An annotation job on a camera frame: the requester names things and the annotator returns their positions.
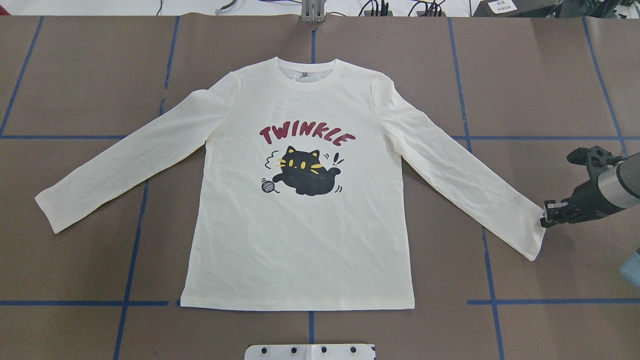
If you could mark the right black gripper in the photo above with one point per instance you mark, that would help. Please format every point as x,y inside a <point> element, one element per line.
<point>586,196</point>

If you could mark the cream long sleeve cat shirt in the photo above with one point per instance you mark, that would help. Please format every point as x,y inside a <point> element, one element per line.
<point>301,206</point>

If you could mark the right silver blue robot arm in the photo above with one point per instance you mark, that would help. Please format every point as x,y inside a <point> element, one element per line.
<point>613,186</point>

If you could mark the black box with white label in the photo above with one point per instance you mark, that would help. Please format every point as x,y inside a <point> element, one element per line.
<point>517,9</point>

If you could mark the far orange black connector box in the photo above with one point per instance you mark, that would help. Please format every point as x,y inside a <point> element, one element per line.
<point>375,9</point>

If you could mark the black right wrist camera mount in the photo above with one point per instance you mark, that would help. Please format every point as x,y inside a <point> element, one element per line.
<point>596,159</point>

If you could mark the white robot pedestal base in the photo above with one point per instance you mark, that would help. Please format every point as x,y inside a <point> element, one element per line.
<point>331,351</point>

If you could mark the aluminium frame post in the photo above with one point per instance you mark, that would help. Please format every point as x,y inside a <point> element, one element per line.
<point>313,11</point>

